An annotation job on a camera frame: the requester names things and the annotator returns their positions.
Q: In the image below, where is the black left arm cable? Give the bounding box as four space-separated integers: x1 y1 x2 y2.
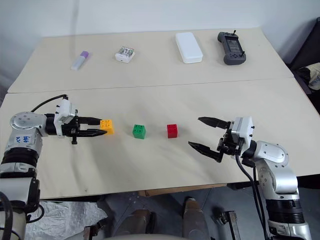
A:
30 94 69 113

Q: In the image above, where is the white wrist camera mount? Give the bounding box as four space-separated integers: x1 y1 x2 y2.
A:
54 99 79 137
229 115 256 151

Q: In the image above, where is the black metal bracket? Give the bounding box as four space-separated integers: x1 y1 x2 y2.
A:
211 210 242 240

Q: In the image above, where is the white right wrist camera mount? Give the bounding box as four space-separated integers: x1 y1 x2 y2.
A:
229 115 256 151

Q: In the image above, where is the dark sofa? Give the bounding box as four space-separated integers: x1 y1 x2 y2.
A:
286 17 320 114

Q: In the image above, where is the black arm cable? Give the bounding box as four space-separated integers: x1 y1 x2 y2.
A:
233 151 273 240
30 94 69 113

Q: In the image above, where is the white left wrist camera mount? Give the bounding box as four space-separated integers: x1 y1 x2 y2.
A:
54 99 79 137

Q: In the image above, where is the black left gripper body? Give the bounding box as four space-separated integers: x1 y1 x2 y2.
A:
60 115 83 146

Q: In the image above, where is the black handheld remote controller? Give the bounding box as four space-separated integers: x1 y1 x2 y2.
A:
216 30 247 66

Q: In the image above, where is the white battery charger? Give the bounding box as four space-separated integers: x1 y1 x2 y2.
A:
114 45 136 64

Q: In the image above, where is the beige bag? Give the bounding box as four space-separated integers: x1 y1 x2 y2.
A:
302 63 320 91

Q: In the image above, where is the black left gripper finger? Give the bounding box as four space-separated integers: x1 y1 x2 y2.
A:
78 129 109 138
78 116 104 126

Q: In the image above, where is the crumpled clear plastic sheet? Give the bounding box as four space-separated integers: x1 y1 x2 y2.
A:
23 199 109 240

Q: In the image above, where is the white rectangular plastic case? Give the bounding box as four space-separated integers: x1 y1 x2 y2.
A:
174 32 204 65

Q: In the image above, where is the white tube with purple cap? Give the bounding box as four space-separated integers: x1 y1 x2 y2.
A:
70 50 91 72

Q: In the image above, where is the dark brown rounded shape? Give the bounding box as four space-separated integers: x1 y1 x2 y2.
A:
116 208 157 236
181 196 210 240

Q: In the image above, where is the red building block cube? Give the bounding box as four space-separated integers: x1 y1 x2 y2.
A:
166 123 180 139

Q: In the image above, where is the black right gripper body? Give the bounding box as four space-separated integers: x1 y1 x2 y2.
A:
216 120 245 158

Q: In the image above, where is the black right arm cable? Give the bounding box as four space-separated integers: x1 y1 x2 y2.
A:
233 151 273 240

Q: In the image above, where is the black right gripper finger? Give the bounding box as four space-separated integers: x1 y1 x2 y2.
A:
187 140 225 164
197 116 231 130

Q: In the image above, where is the green building block cube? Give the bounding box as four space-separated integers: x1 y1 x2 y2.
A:
131 123 147 139

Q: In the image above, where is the yellow building block cube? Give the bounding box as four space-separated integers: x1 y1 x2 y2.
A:
99 119 116 137

